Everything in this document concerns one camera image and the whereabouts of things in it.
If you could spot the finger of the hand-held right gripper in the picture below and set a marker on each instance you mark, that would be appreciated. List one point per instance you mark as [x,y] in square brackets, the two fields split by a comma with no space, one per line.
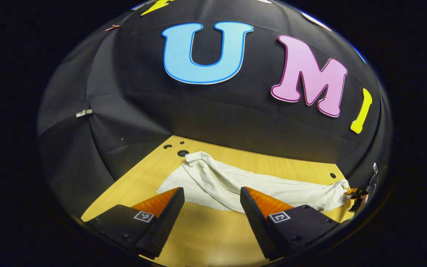
[352,191]

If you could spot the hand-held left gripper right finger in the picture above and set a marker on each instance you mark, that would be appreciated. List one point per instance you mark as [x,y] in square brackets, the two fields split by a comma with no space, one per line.
[256,222]

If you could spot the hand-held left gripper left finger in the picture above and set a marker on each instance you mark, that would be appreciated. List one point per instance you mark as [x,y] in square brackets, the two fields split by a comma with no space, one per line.
[167,222]

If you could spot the white jeans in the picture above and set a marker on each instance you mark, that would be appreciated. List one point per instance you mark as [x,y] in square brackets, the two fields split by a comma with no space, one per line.
[228,181]

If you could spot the black round table grommet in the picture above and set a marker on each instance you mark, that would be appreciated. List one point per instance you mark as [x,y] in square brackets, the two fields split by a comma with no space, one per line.
[183,152]

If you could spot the black backdrop cloth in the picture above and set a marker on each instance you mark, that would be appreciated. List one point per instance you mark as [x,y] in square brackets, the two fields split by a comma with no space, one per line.
[217,111]

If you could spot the silver cloth clip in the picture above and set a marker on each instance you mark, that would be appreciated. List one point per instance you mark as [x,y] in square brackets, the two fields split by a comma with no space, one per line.
[83,113]

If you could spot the red cloth clip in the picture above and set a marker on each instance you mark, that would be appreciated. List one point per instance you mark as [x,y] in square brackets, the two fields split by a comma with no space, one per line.
[112,27]

